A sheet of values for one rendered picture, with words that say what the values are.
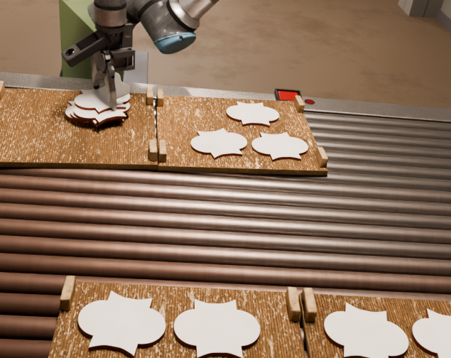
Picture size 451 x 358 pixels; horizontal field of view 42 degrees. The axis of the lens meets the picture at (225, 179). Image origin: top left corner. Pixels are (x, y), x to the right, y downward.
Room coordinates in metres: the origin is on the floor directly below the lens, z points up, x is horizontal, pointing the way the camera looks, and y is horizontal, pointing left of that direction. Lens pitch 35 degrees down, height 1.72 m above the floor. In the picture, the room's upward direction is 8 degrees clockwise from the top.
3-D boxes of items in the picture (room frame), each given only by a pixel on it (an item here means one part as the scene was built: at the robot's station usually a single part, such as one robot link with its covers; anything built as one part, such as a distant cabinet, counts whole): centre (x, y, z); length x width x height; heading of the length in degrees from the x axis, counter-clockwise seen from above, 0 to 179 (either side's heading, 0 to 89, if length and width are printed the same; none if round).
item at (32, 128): (1.26, 0.40, 0.93); 0.41 x 0.35 x 0.02; 102
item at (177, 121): (1.34, -0.01, 0.93); 0.41 x 0.35 x 0.02; 101
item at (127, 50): (1.35, 0.32, 1.12); 0.09 x 0.08 x 0.12; 127
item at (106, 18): (1.35, 0.32, 1.20); 0.08 x 0.08 x 0.05
